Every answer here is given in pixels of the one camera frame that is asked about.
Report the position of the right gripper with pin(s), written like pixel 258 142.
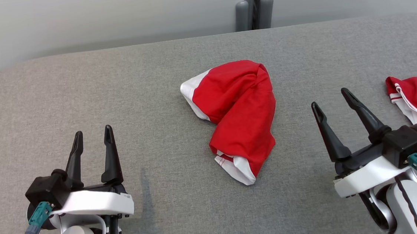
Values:
pixel 365 175

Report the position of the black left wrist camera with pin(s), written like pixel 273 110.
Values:
pixel 46 189

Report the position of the red white-striped basketball shorts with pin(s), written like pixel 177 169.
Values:
pixel 241 107

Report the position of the grey metal partition post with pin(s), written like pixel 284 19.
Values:
pixel 243 15

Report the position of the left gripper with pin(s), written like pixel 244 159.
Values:
pixel 96 202

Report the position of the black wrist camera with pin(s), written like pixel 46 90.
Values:
pixel 46 189
pixel 404 144

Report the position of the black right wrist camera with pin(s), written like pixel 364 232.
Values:
pixel 404 144

